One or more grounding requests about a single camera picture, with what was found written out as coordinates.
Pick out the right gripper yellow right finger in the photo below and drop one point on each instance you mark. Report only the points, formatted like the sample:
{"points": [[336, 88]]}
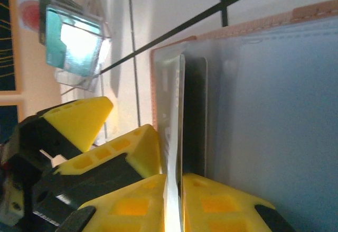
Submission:
{"points": [[219, 205]]}

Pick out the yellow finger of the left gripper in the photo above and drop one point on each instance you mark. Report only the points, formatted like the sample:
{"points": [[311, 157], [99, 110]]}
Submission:
{"points": [[79, 121], [137, 150]]}

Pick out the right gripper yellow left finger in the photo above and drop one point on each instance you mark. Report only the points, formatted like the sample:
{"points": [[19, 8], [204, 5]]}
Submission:
{"points": [[126, 205]]}

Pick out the grey credit card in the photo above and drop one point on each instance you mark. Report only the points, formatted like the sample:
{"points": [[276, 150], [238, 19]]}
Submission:
{"points": [[171, 137]]}

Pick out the clear plastic card box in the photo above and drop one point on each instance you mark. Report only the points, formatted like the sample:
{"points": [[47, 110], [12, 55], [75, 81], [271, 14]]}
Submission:
{"points": [[87, 82]]}

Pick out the black credit card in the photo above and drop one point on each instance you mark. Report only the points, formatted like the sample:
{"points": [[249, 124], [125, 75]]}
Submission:
{"points": [[195, 123]]}

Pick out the clear box with teal contents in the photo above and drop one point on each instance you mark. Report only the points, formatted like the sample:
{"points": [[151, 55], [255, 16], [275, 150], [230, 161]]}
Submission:
{"points": [[55, 52]]}

